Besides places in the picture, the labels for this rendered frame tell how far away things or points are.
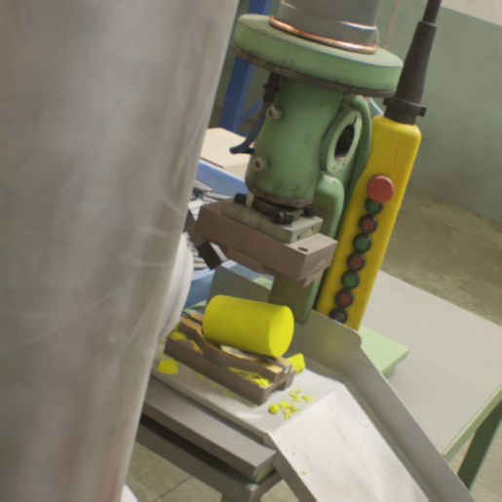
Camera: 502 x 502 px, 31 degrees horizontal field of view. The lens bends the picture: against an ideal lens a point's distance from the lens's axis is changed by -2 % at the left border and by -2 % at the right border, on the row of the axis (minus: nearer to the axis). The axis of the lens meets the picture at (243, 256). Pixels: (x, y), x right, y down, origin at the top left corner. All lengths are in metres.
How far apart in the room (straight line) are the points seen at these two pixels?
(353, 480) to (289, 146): 0.46
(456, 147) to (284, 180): 5.46
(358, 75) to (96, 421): 0.83
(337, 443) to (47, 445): 1.02
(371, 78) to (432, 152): 5.57
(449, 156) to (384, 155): 5.26
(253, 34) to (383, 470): 0.63
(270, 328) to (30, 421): 0.95
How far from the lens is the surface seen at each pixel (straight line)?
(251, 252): 1.17
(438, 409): 1.49
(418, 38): 1.35
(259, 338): 1.21
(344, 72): 1.05
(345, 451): 1.28
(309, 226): 1.19
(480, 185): 6.55
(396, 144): 1.34
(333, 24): 1.09
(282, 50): 1.05
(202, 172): 2.03
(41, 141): 0.24
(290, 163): 1.14
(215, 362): 1.25
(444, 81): 6.58
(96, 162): 0.24
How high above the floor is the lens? 1.62
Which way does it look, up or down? 21 degrees down
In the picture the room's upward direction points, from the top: 16 degrees clockwise
